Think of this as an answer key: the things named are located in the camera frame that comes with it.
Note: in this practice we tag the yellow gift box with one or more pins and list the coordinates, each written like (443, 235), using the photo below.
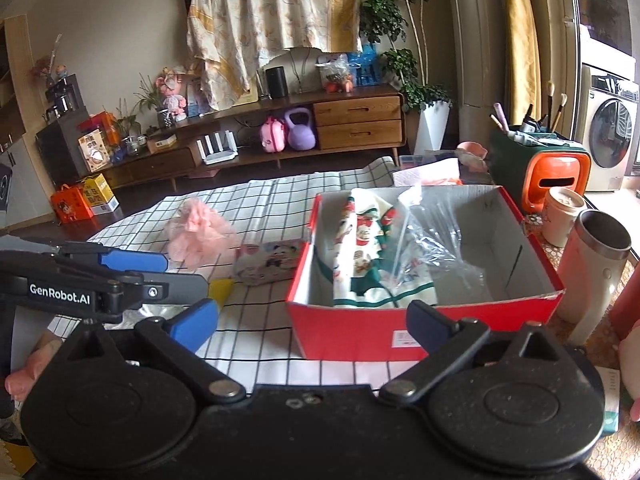
(97, 192)

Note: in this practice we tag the yellow soft block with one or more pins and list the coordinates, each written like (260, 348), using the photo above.
(220, 292)

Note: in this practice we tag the black white checkered tablecloth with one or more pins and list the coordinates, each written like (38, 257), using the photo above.
(260, 210)

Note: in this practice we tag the beige standing air conditioner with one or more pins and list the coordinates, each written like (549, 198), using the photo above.
(480, 60)

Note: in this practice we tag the pink bowl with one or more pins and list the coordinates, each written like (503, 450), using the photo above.
(472, 150)

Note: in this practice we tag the dried flower arrangement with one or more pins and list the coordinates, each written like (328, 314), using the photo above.
(55, 70)

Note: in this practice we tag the black cabinet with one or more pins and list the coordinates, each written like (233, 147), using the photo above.
(57, 150)

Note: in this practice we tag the white steel tumbler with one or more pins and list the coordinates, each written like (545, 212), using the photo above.
(585, 290)

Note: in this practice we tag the makeup brush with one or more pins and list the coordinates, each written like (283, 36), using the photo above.
(550, 105)
(560, 112)

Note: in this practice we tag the person's left hand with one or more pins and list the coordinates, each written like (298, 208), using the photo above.
(30, 377)

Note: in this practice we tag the wooden TV cabinet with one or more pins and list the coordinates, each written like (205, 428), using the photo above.
(360, 130)

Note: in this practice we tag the red cardboard box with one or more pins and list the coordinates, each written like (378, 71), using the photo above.
(350, 330)

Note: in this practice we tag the pink doll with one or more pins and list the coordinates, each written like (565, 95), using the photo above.
(172, 102)

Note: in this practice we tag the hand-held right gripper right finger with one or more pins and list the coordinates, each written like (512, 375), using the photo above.
(425, 321)

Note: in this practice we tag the blue toy box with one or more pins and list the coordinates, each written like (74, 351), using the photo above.
(197, 90)

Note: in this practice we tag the yellow curtain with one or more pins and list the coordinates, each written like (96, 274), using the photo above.
(520, 60)

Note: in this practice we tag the white orange snack box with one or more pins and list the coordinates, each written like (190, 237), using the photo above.
(94, 152)

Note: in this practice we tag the white washing machine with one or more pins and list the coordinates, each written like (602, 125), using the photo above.
(610, 135)

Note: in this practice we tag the clear compartment box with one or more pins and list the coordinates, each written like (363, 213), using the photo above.
(417, 160)

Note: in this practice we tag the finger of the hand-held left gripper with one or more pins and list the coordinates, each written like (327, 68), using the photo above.
(170, 289)
(135, 262)

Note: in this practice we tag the white pink rabbit plush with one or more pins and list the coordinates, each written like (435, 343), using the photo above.
(632, 360)

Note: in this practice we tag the red water bottle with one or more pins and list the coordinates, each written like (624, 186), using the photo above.
(627, 310)

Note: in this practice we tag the potted tree in white pot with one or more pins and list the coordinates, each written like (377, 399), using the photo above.
(380, 15)

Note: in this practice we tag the pink tube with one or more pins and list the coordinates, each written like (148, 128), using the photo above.
(501, 119)

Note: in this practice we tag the white router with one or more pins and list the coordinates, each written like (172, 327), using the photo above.
(220, 157)

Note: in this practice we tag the red gift bag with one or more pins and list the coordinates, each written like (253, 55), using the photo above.
(72, 207)

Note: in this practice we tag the black coffee maker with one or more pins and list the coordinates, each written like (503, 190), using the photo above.
(65, 95)

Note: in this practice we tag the pink white paper packet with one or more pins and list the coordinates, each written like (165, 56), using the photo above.
(425, 175)

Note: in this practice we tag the patterned lace table mat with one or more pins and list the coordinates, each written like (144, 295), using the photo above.
(595, 355)

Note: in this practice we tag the small wooden box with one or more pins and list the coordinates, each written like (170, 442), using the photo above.
(161, 144)

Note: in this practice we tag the pink mesh bath pouf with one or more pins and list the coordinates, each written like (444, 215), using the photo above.
(200, 232)

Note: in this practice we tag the black speaker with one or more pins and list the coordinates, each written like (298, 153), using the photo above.
(276, 82)

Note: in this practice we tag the cartoon printed cloth bag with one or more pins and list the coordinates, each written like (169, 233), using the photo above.
(360, 240)

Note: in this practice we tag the white lidded cup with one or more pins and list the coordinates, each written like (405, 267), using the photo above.
(560, 220)

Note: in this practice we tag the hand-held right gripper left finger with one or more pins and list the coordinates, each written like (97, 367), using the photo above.
(195, 325)

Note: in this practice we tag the orange green desk organizer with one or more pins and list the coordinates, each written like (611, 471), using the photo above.
(555, 180)

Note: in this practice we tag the cartoon printed tissue packet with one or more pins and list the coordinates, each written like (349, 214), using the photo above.
(270, 262)

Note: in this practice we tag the potted plant in vase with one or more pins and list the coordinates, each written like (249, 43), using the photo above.
(165, 117)

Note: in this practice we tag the clear bag of toys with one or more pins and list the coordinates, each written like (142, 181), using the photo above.
(334, 75)

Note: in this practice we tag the teal white box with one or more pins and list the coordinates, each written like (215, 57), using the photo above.
(611, 400)

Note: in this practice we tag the clear plastic bag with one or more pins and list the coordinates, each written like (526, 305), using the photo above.
(435, 240)

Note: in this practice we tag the floral patterned sheet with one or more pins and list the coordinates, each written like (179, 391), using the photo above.
(260, 10)

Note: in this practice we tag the purple kettlebell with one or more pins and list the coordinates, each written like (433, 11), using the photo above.
(301, 135)

